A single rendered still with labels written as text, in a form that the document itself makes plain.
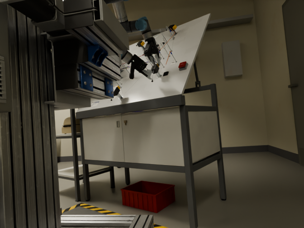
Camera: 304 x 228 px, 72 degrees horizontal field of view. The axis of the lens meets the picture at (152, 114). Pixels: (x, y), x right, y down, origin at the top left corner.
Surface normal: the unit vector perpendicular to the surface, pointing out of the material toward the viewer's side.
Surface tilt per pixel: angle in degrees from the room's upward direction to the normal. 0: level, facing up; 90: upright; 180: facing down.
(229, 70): 90
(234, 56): 90
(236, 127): 90
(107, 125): 90
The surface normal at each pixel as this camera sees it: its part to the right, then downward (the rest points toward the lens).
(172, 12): -0.18, -0.03
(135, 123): -0.61, 0.01
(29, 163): 0.98, -0.09
